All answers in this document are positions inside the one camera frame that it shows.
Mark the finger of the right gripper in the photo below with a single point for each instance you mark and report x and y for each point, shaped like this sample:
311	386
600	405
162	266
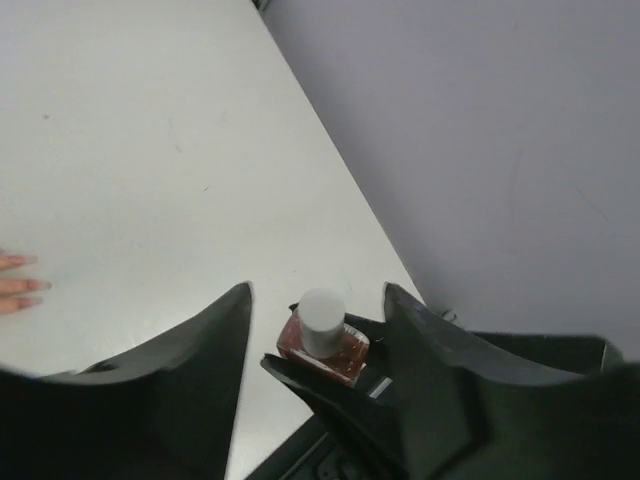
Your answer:
365	330
362	420

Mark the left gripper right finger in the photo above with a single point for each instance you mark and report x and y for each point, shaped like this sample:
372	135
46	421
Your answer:
471	410

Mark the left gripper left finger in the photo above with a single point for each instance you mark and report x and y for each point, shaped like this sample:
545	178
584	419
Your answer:
164	409

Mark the mannequin hand with nails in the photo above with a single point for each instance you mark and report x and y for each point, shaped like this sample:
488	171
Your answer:
19	292

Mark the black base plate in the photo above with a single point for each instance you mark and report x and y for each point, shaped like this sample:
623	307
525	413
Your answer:
309	453

